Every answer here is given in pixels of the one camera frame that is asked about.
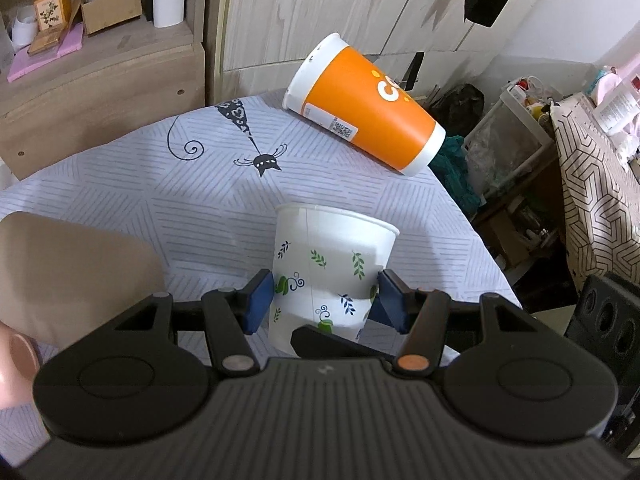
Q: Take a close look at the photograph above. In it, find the wooden wardrobe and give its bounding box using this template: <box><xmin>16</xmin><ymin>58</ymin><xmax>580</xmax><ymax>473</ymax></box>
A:
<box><xmin>205</xmin><ymin>0</ymin><xmax>538</xmax><ymax>104</ymax></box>

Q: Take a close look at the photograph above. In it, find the clear plastic storage bin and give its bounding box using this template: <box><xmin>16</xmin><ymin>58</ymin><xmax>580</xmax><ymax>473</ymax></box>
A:
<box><xmin>463</xmin><ymin>89</ymin><xmax>553</xmax><ymax>200</ymax></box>

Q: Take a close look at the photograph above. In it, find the white leaf-pattern paper cup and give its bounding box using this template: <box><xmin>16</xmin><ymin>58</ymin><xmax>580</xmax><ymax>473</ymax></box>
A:
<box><xmin>268</xmin><ymin>204</ymin><xmax>399</xmax><ymax>354</ymax></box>

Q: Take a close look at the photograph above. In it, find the geometric pattern cloth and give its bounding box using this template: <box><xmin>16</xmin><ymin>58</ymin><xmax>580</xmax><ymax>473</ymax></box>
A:
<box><xmin>551</xmin><ymin>92</ymin><xmax>639</xmax><ymax>288</ymax></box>

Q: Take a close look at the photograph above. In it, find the wooden shelf unit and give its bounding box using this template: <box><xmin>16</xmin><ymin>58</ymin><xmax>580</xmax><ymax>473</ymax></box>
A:
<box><xmin>1</xmin><ymin>0</ymin><xmax>206</xmax><ymax>179</ymax></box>

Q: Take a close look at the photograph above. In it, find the pink tumbler cup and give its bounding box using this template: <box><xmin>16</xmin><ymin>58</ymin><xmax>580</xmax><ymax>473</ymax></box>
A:
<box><xmin>0</xmin><ymin>324</ymin><xmax>40</xmax><ymax>410</ymax></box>

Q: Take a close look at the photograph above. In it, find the small cardboard box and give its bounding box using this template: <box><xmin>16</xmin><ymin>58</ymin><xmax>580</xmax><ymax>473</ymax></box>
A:
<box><xmin>81</xmin><ymin>0</ymin><xmax>142</xmax><ymax>35</ymax></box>

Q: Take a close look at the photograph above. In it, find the orange paper cup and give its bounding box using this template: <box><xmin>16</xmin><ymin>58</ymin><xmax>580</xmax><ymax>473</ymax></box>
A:
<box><xmin>282</xmin><ymin>32</ymin><xmax>446</xmax><ymax>177</ymax></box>

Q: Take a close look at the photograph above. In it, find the orange floral box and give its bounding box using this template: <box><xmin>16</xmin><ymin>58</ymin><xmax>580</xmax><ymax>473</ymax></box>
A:
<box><xmin>34</xmin><ymin>0</ymin><xmax>72</xmax><ymax>32</ymax></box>

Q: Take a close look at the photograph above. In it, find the beige tumbler cup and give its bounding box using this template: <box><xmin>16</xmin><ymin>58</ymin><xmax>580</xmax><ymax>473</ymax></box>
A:
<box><xmin>1</xmin><ymin>211</ymin><xmax>166</xmax><ymax>349</ymax></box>

